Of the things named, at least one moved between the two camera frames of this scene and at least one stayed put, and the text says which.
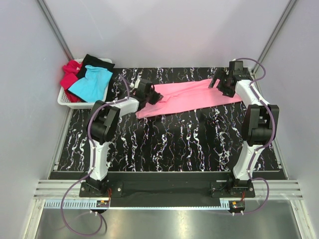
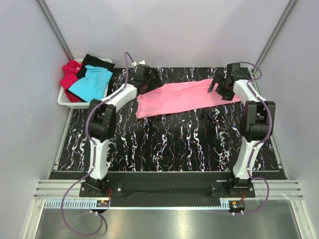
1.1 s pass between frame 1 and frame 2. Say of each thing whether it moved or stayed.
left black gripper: moved
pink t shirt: stayed
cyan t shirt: stayed
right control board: stayed
